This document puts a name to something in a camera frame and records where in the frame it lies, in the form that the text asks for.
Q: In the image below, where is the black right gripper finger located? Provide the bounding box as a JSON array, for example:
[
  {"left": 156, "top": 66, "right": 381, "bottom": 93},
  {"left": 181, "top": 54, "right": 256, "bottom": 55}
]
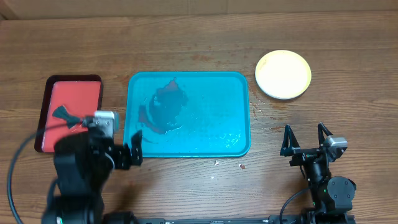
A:
[
  {"left": 280, "top": 124, "right": 300, "bottom": 157},
  {"left": 318, "top": 122, "right": 332, "bottom": 144}
]

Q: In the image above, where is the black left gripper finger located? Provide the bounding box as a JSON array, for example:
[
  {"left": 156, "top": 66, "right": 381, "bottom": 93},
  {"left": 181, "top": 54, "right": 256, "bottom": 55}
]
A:
[
  {"left": 124, "top": 130, "right": 143, "bottom": 166},
  {"left": 66, "top": 116, "right": 83, "bottom": 128}
]

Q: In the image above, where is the yellow round plate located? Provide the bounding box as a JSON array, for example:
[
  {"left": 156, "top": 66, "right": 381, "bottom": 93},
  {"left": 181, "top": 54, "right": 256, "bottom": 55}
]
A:
[{"left": 255, "top": 50, "right": 312, "bottom": 100}]

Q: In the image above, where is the green and pink sponge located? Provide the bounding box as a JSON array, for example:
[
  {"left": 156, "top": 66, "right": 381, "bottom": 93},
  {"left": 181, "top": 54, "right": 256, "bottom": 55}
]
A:
[{"left": 52, "top": 106, "right": 73, "bottom": 123}]

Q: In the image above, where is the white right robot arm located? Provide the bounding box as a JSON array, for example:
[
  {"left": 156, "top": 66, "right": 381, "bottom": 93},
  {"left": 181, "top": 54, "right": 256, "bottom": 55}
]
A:
[{"left": 278, "top": 123, "right": 356, "bottom": 224}]

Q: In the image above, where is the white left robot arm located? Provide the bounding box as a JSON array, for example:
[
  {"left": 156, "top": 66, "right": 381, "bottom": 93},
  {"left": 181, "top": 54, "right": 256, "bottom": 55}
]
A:
[{"left": 42, "top": 116, "right": 143, "bottom": 224}]

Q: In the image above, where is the dark tray with red liquid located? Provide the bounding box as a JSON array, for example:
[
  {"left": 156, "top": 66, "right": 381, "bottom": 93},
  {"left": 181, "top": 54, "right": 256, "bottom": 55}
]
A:
[{"left": 34, "top": 75, "right": 103, "bottom": 153}]

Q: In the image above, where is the teal plastic tray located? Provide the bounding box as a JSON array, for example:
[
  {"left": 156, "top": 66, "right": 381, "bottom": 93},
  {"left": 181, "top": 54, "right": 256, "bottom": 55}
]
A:
[{"left": 123, "top": 72, "right": 251, "bottom": 158}]

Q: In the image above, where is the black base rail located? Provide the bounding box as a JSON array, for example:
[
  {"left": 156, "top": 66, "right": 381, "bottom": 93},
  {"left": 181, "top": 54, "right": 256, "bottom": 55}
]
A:
[{"left": 137, "top": 215, "right": 356, "bottom": 224}]

